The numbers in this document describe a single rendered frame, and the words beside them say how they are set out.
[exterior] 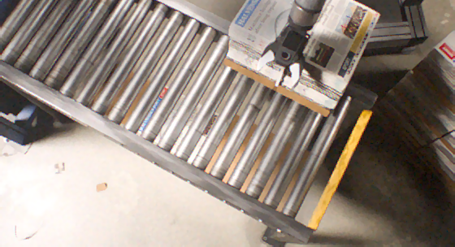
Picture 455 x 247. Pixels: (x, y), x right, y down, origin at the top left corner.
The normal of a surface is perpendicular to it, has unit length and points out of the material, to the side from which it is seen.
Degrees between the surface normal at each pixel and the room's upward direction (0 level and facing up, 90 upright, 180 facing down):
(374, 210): 0
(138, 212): 0
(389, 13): 0
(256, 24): 11
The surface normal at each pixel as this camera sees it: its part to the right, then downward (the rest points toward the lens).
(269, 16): 0.11, -0.40
